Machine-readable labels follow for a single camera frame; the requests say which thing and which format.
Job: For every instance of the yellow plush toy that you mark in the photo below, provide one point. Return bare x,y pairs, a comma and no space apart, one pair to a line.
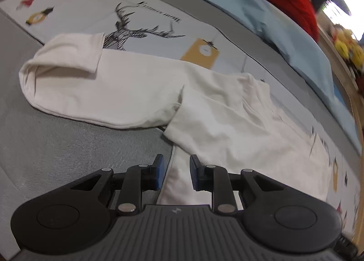
344,46

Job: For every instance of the light blue shirt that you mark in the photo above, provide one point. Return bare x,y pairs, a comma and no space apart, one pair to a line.
256,7

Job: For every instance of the wooden bed frame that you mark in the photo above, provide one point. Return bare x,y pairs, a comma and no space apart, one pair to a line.
342,84

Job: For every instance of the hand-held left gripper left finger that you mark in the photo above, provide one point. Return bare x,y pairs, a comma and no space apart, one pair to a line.
159,172

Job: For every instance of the printed grey bed sheet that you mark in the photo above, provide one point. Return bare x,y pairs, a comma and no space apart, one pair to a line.
85,7

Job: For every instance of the white long-sleeved shirt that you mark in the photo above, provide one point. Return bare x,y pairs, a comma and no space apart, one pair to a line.
128,90

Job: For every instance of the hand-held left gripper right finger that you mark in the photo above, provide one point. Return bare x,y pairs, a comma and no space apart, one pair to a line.
194,174

